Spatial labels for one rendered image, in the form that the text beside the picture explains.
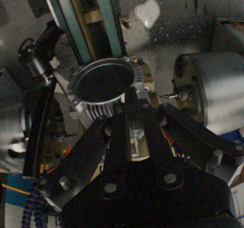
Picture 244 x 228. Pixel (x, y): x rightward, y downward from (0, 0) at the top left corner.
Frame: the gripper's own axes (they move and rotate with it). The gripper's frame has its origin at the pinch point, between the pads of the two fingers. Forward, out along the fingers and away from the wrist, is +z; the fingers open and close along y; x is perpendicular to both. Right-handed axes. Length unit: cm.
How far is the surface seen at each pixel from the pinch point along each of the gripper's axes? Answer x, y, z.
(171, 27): 11.5, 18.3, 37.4
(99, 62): 4.3, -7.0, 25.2
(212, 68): -0.2, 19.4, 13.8
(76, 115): -6.2, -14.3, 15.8
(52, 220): -517, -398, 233
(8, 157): -13.0, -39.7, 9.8
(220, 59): 1.2, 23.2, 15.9
